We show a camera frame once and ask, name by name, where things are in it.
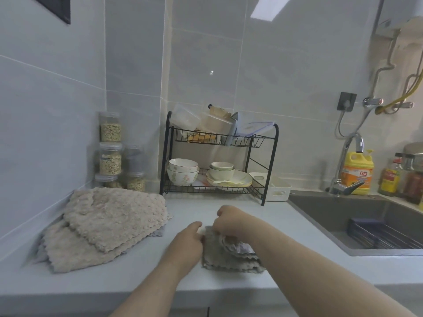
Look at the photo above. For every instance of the person's right hand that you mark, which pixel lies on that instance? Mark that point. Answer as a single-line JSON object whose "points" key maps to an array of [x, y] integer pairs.
{"points": [[234, 224]]}

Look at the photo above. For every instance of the person's left hand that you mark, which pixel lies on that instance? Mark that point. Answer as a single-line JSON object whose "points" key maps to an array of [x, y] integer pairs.
{"points": [[185, 247]]}

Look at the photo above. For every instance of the person's left forearm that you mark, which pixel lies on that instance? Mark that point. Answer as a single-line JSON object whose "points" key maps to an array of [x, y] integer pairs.
{"points": [[145, 293]]}

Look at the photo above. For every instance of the person's right forearm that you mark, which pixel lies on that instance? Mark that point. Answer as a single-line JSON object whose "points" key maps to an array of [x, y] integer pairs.
{"points": [[314, 277]]}

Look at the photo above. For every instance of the pale yellow plate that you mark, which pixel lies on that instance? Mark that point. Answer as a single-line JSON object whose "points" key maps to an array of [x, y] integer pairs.
{"points": [[246, 184]]}

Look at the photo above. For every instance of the cream plastic spoon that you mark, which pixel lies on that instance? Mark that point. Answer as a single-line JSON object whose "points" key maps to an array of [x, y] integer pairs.
{"points": [[224, 182]]}

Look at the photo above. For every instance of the cream plate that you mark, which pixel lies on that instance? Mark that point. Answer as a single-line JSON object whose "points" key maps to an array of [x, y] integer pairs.
{"points": [[243, 178]]}

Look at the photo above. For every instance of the cream bowl green rim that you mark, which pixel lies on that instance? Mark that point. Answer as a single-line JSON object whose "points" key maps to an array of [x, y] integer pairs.
{"points": [[222, 174]]}

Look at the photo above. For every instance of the white plastic basket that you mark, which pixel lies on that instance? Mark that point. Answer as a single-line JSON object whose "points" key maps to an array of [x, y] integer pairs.
{"points": [[277, 194]]}

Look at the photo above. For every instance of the white red printed mat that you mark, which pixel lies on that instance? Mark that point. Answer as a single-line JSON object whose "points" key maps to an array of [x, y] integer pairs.
{"points": [[200, 184]]}

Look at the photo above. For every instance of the small cream bowl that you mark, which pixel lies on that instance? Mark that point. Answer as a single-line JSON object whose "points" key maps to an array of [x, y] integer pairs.
{"points": [[221, 165]]}

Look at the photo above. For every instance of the white floral bowl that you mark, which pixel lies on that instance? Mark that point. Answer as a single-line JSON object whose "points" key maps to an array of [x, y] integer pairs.
{"points": [[183, 178]]}

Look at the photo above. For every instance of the white bowl red rim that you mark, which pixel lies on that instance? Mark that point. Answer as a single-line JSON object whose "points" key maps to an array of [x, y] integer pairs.
{"points": [[183, 164]]}

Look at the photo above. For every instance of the grey kitchen sink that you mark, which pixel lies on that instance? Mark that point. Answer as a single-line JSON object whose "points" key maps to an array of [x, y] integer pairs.
{"points": [[320, 214]]}

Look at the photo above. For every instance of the yellow orange cloth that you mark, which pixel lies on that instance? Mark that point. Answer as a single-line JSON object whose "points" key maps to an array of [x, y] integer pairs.
{"points": [[200, 137]]}

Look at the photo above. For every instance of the grey blue container lid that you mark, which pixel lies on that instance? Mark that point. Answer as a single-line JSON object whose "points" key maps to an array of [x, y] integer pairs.
{"points": [[233, 128]]}

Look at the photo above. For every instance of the clear lid blue rim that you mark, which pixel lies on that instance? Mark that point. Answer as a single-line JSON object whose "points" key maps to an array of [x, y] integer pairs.
{"points": [[256, 128]]}

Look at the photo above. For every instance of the clear empty jar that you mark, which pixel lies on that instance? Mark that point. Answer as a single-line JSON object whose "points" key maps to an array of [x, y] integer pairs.
{"points": [[133, 160]]}

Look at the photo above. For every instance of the dark blue sink rack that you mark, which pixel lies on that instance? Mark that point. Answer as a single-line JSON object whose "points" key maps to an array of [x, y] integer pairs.
{"points": [[363, 224]]}

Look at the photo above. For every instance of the yellow detergent bottle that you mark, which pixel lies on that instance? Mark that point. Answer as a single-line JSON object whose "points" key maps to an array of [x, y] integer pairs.
{"points": [[357, 174]]}

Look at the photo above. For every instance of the chrome kitchen faucet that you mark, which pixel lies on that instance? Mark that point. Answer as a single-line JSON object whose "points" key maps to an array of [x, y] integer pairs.
{"points": [[358, 141]]}

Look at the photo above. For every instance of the sauce bottle yellow label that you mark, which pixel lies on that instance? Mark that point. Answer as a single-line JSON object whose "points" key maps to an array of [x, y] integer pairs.
{"points": [[389, 179]]}

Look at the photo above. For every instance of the chrome water valve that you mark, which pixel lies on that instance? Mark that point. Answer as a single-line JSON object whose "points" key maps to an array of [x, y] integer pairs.
{"points": [[405, 105], [372, 102]]}

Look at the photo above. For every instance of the stainless steel pot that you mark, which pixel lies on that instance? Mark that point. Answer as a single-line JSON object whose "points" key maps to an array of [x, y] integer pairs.
{"points": [[414, 151]]}

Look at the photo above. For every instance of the grey corrugated pipe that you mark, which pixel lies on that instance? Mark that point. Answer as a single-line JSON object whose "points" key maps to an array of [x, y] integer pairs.
{"points": [[405, 89], [375, 82]]}

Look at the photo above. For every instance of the black wall socket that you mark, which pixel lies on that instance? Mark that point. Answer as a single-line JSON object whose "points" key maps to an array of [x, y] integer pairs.
{"points": [[345, 100]]}

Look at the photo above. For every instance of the grey wall cabinet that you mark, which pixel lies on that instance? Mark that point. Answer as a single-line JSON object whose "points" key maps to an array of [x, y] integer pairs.
{"points": [[56, 6]]}

